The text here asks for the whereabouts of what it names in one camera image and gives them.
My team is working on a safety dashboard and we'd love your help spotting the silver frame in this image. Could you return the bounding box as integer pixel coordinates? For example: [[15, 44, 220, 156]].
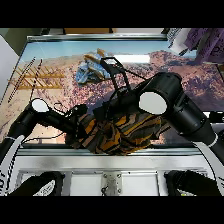
[[14, 33, 222, 197]]

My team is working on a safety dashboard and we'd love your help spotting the black cable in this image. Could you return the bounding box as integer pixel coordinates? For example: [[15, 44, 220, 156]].
[[20, 131, 66, 145]]

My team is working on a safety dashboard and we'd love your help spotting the heap of clothes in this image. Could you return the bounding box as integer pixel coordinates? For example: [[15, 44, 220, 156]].
[[75, 48, 116, 85]]

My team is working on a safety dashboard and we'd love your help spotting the orange and dark striped garment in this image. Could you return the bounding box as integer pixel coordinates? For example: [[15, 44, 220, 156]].
[[64, 111, 165, 157]]

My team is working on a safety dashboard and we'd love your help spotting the purple garment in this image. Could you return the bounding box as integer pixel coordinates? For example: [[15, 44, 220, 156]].
[[183, 27, 224, 65]]

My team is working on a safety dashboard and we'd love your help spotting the white garment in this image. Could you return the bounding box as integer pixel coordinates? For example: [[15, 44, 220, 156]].
[[167, 27, 194, 55]]

